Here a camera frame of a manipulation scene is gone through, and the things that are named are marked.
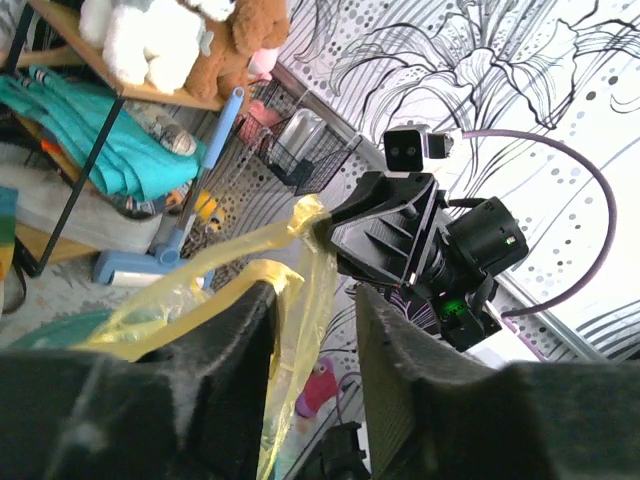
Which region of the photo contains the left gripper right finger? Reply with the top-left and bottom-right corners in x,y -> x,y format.
356,286 -> 639,479

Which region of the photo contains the yellow duck plush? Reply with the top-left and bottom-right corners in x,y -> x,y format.
194,190 -> 226,232

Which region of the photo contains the blue floor mop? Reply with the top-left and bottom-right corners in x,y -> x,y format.
92,86 -> 245,287

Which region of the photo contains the wooden metal shelf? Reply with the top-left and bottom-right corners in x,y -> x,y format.
1,1 -> 200,278

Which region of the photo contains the black wire basket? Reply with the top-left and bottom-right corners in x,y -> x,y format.
234,80 -> 361,195

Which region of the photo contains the white husky plush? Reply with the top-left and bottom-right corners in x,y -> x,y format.
79,0 -> 236,94

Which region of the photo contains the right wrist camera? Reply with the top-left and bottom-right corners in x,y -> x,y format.
382,124 -> 459,173

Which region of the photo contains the silver foil pouch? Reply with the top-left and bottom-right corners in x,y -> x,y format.
279,108 -> 326,160

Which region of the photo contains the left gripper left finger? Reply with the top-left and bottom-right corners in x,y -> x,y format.
1,282 -> 276,479

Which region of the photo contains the teal trash bin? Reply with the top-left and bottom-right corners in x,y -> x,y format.
7,310 -> 112,350

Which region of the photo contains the yellow trash bag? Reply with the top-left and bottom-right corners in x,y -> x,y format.
77,194 -> 337,479

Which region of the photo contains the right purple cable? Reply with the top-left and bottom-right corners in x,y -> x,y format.
462,128 -> 619,319

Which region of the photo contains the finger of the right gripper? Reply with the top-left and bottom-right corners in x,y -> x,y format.
327,171 -> 411,285

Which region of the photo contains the teal folded cloth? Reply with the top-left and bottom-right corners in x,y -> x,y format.
0,67 -> 209,202

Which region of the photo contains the brown dog plush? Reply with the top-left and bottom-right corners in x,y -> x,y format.
185,0 -> 290,102

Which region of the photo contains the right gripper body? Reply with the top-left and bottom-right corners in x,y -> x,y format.
400,173 -> 449,286

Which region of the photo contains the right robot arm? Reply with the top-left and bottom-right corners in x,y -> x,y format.
326,171 -> 529,352

